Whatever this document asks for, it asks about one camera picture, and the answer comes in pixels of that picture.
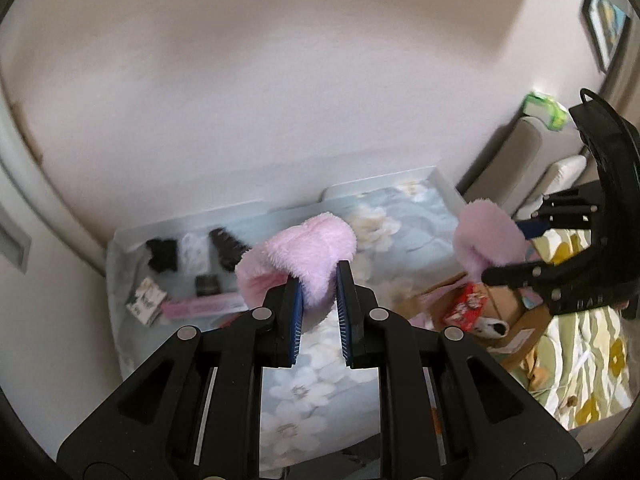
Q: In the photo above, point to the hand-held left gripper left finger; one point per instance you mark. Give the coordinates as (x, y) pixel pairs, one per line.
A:
(295, 320)

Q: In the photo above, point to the long pink box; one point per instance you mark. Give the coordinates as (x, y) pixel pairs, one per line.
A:
(200, 305)

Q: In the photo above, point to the black and white patterned packet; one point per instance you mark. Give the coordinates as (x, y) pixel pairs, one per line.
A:
(145, 302)

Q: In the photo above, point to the grey sofa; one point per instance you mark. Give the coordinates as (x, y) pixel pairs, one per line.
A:
(505, 170)

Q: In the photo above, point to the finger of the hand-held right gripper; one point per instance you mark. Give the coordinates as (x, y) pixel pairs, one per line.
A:
(515, 275)
(532, 227)

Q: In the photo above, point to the framed wall picture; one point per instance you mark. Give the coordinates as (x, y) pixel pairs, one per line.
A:
(607, 25)

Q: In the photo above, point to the red snack packet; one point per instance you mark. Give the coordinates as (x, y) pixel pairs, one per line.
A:
(465, 307)

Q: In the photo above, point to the pink fluffy slipper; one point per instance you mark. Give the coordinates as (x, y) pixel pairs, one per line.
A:
(300, 250)
(480, 235)

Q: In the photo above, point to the small black pouch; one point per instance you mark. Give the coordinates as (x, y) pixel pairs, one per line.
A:
(207, 285)

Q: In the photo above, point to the black sock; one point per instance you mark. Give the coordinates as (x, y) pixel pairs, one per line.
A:
(162, 255)

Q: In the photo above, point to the cardboard box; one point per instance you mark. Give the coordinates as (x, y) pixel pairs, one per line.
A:
(530, 325)

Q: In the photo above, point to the green yellow floral blanket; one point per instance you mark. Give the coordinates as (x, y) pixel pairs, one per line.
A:
(590, 360)

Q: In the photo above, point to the white panda sock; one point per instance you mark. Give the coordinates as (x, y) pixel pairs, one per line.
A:
(492, 332)

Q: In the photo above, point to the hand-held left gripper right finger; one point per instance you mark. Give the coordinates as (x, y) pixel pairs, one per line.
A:
(345, 310)

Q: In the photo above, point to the green tissue pack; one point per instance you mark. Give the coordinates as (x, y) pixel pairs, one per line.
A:
(545, 110)

